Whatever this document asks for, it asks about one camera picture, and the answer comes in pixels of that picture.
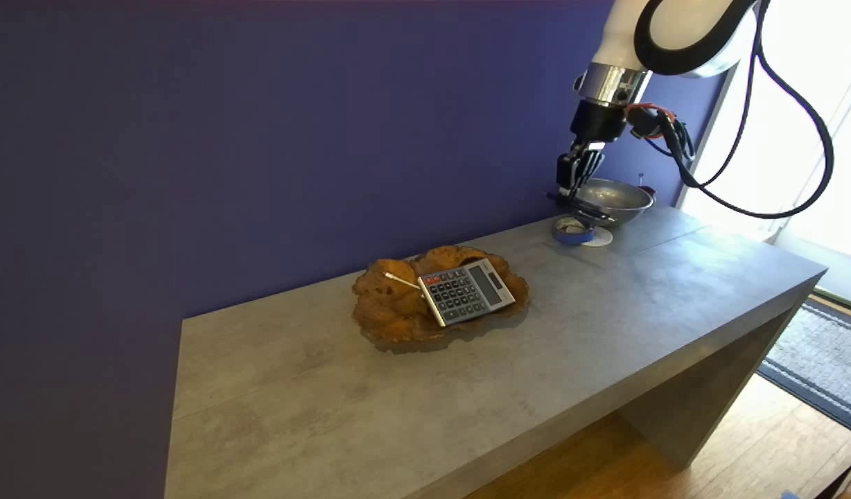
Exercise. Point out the brown plush toy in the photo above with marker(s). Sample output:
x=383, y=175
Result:
x=392, y=309

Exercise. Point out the thin wooden stick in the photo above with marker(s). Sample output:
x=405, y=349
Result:
x=401, y=280

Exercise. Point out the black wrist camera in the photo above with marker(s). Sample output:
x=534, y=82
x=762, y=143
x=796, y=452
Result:
x=658, y=127

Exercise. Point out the dark grey doormat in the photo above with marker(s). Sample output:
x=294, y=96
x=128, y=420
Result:
x=821, y=362

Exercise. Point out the grey concrete-look cabinet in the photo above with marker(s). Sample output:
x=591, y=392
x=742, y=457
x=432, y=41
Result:
x=497, y=370

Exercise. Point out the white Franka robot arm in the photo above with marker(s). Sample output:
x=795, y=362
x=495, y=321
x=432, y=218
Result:
x=684, y=32

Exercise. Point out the silver metal bowl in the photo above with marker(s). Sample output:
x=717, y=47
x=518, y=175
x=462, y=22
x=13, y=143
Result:
x=622, y=198

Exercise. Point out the blue and white tape roll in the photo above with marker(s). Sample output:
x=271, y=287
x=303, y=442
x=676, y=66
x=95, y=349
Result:
x=577, y=234

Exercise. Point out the grey calculator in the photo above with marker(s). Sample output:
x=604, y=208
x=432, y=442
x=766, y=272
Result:
x=468, y=292

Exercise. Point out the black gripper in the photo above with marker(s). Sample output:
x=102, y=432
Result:
x=581, y=168

